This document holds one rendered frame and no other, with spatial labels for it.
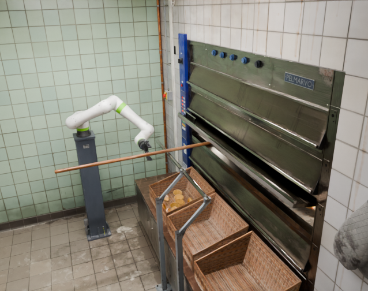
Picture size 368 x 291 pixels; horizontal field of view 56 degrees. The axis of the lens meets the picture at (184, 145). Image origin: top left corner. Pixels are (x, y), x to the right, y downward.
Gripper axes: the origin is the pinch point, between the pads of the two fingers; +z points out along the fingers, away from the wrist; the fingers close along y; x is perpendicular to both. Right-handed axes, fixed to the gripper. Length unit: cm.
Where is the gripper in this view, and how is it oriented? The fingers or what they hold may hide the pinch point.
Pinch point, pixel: (150, 153)
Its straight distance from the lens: 305.1
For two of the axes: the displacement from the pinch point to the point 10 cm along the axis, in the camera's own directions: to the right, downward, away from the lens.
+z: 3.6, 3.4, -8.7
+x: -9.3, 1.6, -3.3
